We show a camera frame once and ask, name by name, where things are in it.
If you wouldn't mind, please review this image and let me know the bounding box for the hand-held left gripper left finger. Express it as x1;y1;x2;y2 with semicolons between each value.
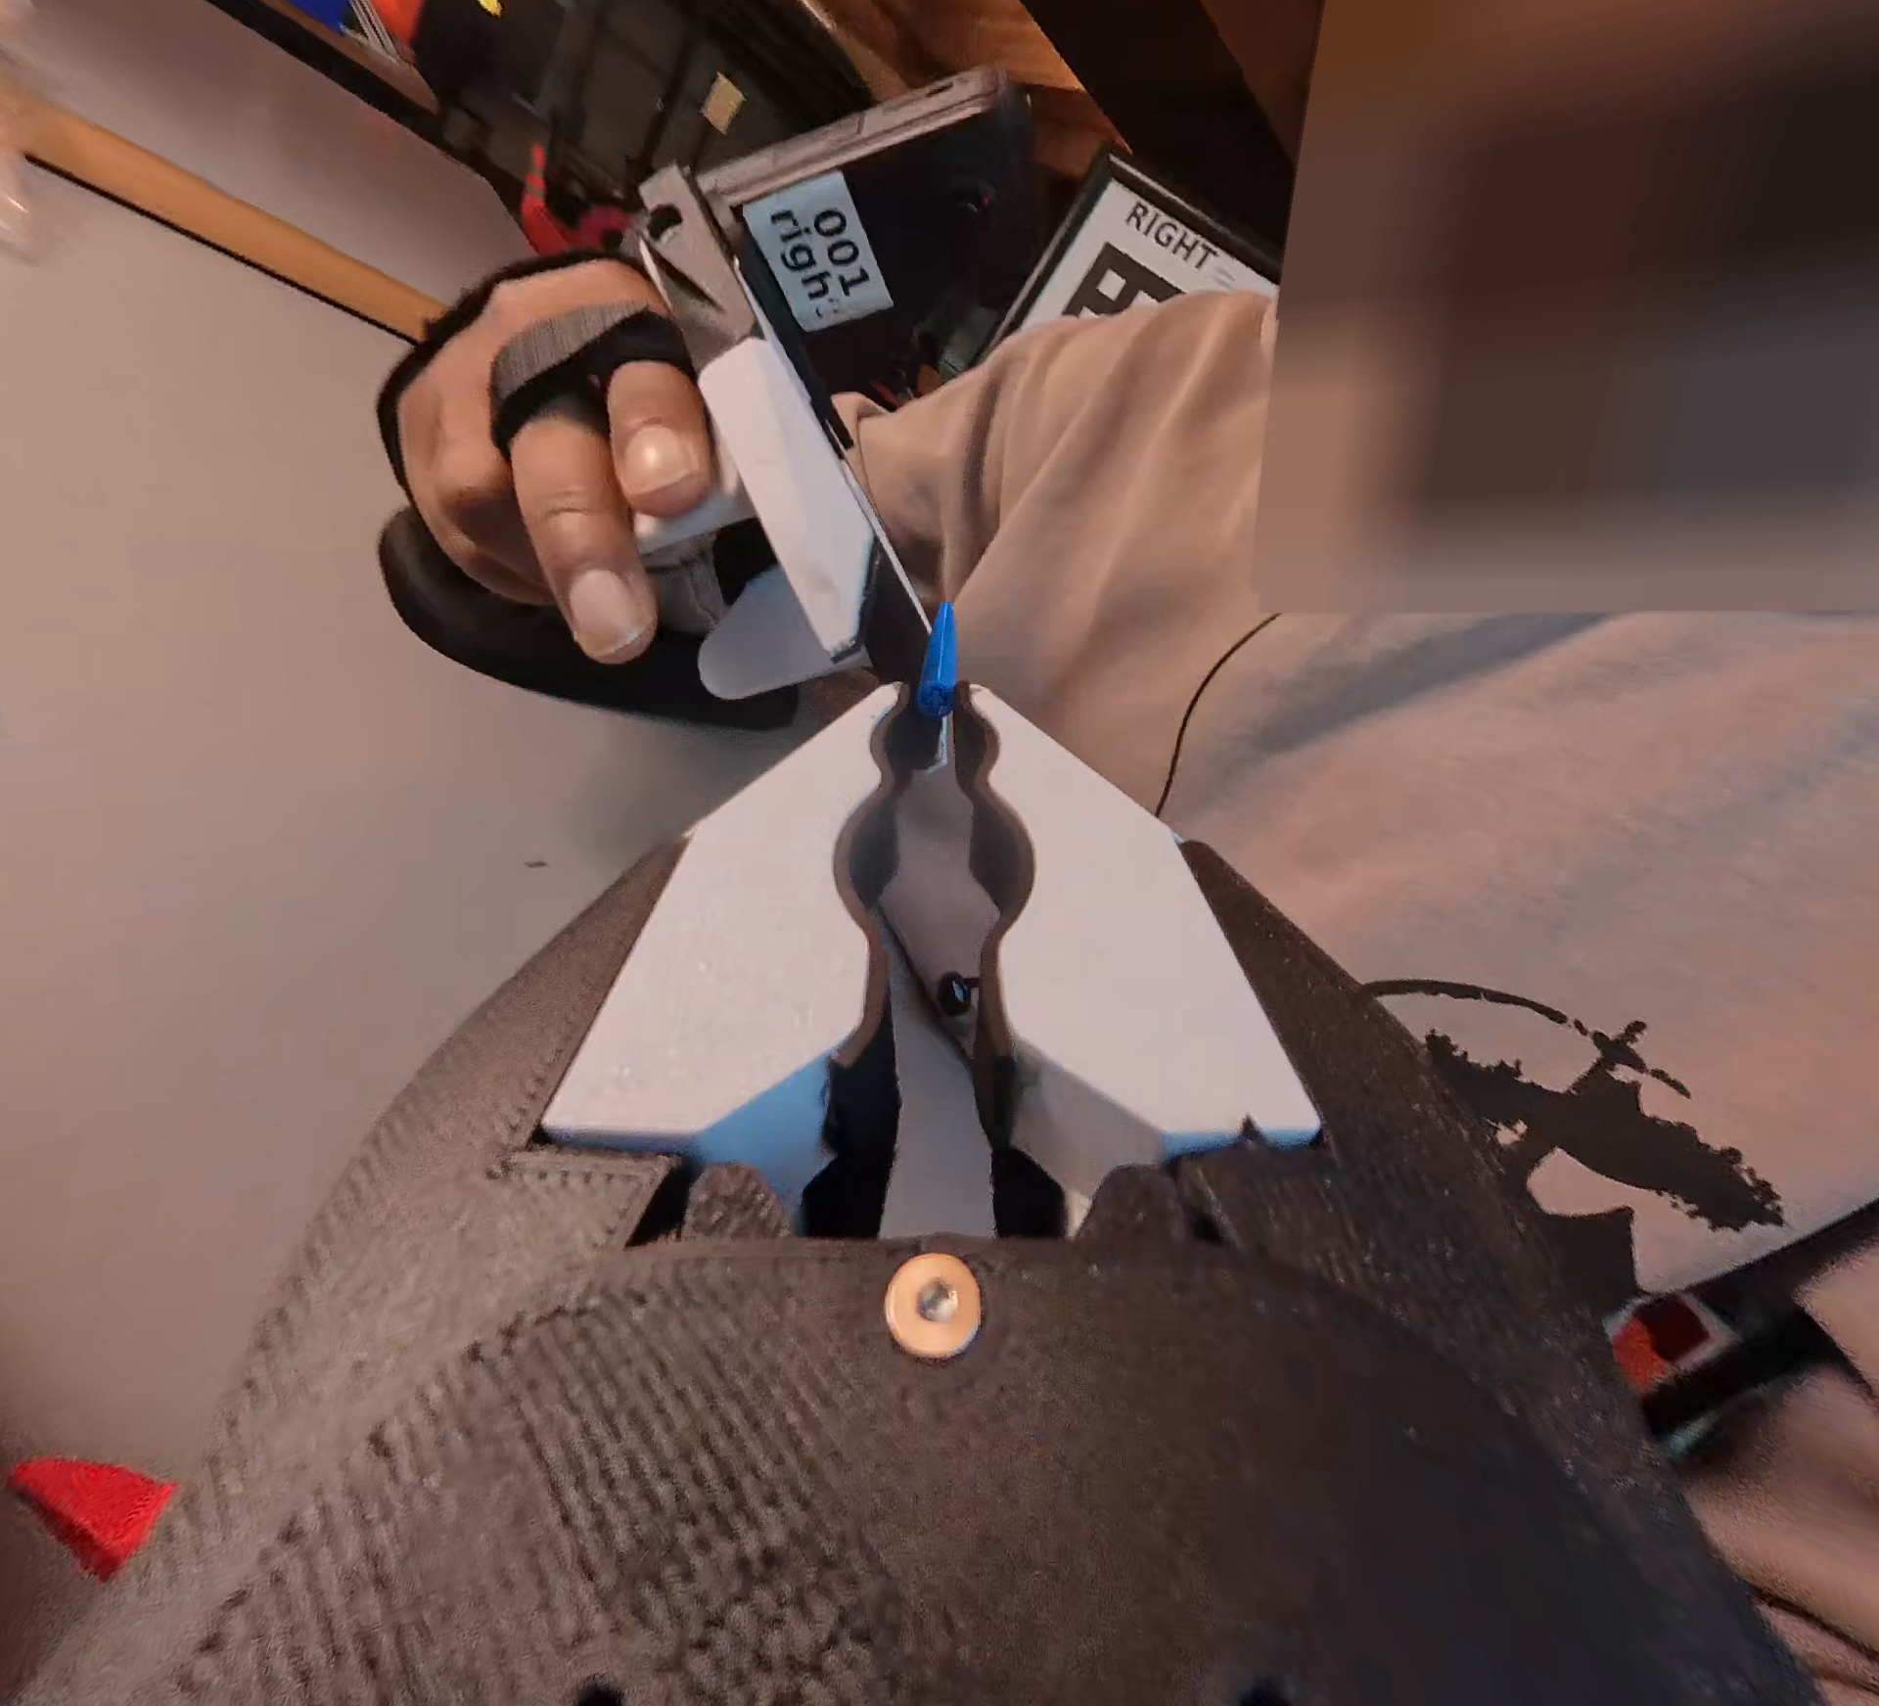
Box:
536;682;929;1231

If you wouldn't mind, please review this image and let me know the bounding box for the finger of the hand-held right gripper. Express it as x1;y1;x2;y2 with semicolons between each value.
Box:
697;333;941;688
697;568;862;706

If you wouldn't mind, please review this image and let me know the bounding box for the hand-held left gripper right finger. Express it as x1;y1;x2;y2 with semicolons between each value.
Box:
939;682;1322;1231

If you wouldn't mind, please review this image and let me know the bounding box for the person's right forearm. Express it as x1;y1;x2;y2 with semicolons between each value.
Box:
842;293;1285;828

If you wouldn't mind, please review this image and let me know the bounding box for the person's right hand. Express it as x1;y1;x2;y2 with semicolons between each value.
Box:
384;260;720;669

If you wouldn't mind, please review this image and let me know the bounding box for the printed marker card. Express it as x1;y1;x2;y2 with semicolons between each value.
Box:
998;154;1281;335

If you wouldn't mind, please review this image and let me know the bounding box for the person's beige sweatshirt torso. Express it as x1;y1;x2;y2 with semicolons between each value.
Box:
1159;612;1879;1706

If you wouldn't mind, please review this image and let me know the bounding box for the dark band with red patch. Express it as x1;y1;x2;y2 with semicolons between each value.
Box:
1607;1207;1879;1459

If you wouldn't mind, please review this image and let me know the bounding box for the red plastic piece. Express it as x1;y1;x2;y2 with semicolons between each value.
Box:
5;1455;180;1583

